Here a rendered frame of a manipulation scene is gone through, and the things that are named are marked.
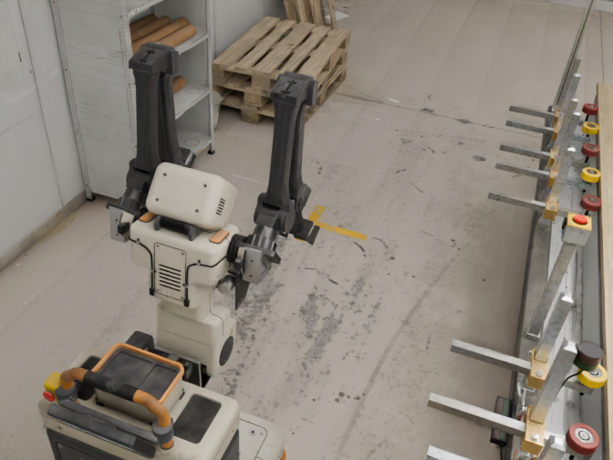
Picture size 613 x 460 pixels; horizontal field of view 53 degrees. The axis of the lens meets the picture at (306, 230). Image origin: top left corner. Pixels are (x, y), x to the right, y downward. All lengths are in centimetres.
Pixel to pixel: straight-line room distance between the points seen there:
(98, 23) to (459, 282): 239
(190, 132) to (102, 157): 90
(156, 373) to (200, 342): 24
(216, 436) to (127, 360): 34
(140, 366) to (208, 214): 48
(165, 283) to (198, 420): 40
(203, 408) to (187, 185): 64
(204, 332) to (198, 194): 49
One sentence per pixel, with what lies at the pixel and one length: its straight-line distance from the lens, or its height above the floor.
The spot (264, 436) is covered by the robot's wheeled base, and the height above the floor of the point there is 28.
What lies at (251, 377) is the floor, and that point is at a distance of 295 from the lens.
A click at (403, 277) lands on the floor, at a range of 355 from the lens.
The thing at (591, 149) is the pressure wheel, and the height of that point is 91.
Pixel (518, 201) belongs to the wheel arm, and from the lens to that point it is 286.
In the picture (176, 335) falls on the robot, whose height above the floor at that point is 81.
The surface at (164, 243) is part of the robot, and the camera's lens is 173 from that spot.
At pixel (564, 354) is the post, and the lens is 171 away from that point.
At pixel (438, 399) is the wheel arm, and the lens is 187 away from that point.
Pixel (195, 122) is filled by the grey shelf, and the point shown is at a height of 21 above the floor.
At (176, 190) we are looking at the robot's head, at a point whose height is 135.
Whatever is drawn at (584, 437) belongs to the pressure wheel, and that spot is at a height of 91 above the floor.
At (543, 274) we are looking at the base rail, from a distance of 269.
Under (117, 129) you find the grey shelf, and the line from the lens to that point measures 367.
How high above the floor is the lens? 229
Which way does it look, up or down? 37 degrees down
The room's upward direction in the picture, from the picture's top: 5 degrees clockwise
